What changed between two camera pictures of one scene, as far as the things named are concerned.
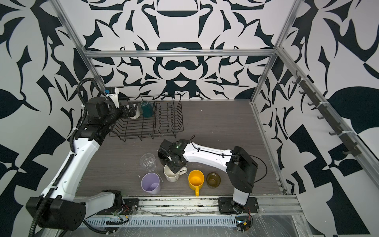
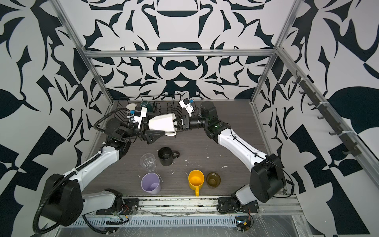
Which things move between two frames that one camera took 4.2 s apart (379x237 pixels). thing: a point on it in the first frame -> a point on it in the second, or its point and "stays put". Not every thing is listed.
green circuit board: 243,222 stays put
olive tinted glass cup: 213,180 stays put
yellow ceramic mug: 196,178 stays put
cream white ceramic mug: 171,177 -> 163,123
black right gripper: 172,169 -> 190,122
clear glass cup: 148,161 stays put
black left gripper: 132,111 -> 147,136
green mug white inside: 147,109 stays put
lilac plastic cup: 150,183 stays put
